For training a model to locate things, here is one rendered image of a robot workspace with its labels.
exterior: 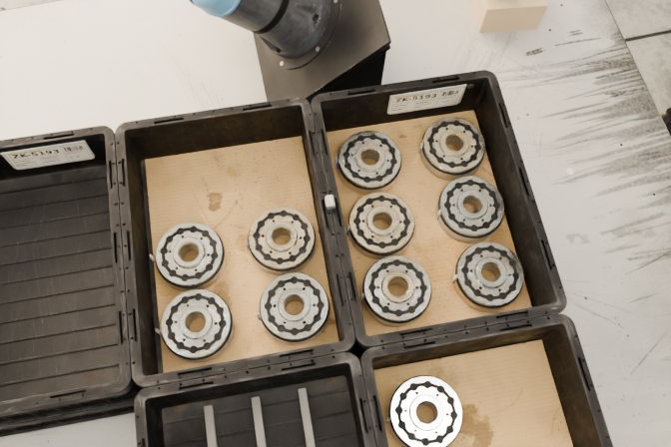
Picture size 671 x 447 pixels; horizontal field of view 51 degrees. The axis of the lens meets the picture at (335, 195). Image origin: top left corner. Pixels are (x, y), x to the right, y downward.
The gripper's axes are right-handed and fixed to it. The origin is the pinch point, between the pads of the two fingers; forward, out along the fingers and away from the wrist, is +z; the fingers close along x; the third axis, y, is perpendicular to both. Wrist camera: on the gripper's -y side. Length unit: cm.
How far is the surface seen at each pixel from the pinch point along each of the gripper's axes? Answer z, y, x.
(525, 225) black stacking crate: -15, 57, -11
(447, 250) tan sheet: -8, 58, -22
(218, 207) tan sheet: -8, 47, -58
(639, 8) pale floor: 75, -46, 72
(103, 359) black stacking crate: -8, 70, -75
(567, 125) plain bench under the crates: 5.2, 30.3, 7.5
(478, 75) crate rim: -17.8, 32.1, -15.1
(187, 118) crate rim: -18, 36, -61
